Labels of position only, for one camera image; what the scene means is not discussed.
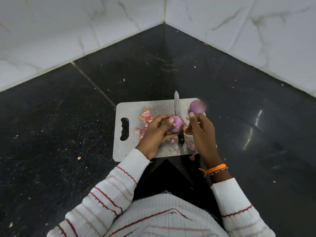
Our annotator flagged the person's right forearm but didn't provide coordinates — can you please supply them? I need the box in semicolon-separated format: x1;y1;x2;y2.
207;170;276;237

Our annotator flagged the person's right hand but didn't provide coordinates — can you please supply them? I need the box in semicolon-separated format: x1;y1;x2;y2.
184;112;223;170

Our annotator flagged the beaded bracelet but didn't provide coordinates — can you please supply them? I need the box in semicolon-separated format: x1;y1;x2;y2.
207;167;228;177

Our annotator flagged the steel cutting board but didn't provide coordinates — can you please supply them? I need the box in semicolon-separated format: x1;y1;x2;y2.
112;98;218;163

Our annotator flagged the purple onion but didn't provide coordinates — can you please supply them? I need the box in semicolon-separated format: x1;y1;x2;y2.
169;116;184;133
189;100;207;115

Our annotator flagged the person's left hand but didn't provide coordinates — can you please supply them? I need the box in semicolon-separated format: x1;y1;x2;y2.
135;114;179;161

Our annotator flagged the orange thread wristband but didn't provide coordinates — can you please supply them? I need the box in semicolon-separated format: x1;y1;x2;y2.
198;164;227;178

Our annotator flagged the black handled kitchen knife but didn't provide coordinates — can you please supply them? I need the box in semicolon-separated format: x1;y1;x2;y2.
174;90;185;146

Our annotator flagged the white red striped sweater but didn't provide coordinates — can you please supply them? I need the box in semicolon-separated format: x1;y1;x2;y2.
106;194;230;237

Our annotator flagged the person's left forearm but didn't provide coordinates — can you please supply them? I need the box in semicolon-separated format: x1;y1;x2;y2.
47;148;150;237

